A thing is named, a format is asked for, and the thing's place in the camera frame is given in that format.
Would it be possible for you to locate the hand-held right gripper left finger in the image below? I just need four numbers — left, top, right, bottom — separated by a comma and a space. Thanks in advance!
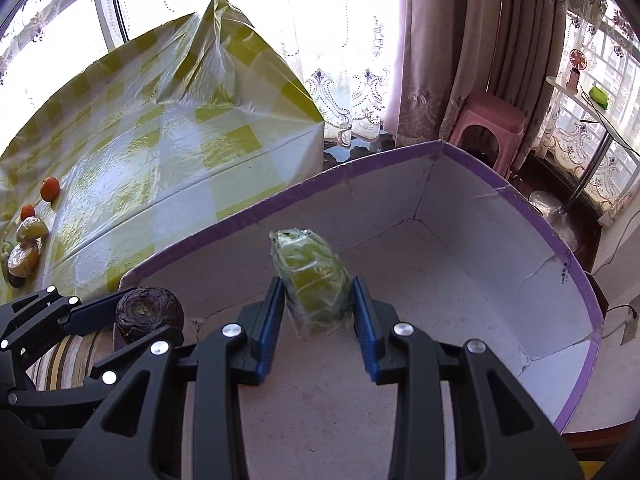
55, 275, 286, 480

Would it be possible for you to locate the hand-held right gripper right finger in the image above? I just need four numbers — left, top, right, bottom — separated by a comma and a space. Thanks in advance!
350, 275, 586, 480

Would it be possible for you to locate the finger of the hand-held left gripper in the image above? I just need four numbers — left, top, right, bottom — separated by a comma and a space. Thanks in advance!
0, 329, 198, 413
0, 285, 122, 356

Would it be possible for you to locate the pale fruit half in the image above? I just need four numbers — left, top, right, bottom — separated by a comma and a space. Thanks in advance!
7, 240, 43, 277
16, 216, 50, 243

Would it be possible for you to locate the white box with purple rim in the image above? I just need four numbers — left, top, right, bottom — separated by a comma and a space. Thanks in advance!
117, 140, 604, 480

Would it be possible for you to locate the striped sofa cover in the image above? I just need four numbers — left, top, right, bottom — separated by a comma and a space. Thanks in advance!
27, 330, 117, 392

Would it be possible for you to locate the white round side table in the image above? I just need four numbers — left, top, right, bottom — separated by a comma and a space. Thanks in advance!
529, 76, 640, 253

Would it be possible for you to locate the sheer lace curtain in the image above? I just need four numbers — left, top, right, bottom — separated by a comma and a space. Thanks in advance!
0, 0, 408, 143
530, 0, 640, 216

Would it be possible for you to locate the pink plastic stool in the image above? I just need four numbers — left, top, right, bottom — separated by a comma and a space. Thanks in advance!
448, 91, 527, 181

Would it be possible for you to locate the brown drape curtain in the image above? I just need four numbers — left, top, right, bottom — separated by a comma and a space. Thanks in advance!
382, 0, 568, 171

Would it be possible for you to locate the small pink fan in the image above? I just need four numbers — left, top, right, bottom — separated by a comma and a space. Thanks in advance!
567, 47, 587, 92

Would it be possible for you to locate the wall socket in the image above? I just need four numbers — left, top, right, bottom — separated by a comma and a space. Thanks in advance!
620, 296, 640, 346

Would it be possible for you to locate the black cable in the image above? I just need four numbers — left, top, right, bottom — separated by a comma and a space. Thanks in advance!
580, 89, 640, 148

